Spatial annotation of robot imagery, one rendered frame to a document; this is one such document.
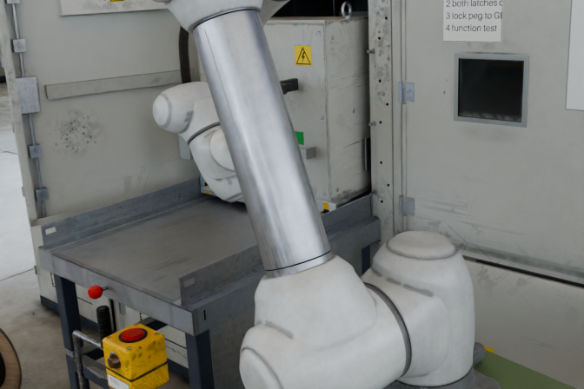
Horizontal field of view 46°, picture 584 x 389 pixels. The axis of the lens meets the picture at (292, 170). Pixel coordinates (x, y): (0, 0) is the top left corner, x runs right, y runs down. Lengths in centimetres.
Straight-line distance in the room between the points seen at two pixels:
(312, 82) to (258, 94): 83
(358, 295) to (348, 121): 92
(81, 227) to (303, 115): 67
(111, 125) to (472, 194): 109
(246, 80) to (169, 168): 132
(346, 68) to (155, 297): 76
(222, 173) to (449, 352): 63
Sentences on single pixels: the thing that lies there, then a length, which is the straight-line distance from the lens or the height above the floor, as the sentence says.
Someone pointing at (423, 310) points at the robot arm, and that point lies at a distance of 104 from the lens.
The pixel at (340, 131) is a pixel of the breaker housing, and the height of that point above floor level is 110.
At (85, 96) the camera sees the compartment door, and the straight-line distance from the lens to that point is 214.
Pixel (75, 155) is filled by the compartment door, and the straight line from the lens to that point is 215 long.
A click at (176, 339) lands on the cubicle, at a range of 280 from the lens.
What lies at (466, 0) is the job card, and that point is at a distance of 165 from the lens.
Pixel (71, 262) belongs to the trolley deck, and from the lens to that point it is 180.
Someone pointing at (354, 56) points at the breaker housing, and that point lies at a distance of 184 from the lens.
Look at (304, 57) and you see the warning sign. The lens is 179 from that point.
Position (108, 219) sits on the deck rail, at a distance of 199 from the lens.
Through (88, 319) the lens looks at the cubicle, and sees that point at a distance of 336.
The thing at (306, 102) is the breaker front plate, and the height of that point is 118.
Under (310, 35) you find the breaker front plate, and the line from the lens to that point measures 177.
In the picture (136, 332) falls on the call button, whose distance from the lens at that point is 128.
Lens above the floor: 149
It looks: 15 degrees down
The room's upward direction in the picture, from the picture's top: 3 degrees counter-clockwise
